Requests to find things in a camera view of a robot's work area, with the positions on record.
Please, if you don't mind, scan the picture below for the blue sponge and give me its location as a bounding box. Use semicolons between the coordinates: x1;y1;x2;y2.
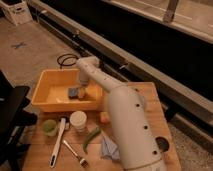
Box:
68;87;79;99

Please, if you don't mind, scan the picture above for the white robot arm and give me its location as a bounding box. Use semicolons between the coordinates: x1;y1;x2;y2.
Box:
77;56;167;171

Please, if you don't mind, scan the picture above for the yellow plastic tray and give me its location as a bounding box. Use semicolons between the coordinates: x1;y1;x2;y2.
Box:
31;69;103;112

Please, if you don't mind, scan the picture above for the white paper cup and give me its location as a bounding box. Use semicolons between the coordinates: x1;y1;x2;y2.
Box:
70;111;87;132

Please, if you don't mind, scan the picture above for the red apple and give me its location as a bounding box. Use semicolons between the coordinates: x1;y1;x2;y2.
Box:
99;111;110;124

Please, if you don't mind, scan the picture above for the green plastic cup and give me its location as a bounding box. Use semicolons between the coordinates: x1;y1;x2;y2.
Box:
42;119;58;137

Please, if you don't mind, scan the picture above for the blue cloth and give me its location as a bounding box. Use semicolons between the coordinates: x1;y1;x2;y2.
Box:
101;135;120;161

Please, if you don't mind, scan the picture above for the black chair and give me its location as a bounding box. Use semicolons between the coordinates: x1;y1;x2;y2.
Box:
0;70;37;171

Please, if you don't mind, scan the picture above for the metal cup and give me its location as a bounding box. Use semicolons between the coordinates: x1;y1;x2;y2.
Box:
156;137;169;152

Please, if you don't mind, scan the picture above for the white cardboard box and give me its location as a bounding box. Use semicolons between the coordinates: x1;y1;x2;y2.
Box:
0;0;32;26

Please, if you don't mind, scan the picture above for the black coiled cable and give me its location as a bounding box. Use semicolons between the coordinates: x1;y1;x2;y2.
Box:
56;53;81;70

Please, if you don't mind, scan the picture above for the white handled knife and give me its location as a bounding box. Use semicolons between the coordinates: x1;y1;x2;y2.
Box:
49;117;66;168

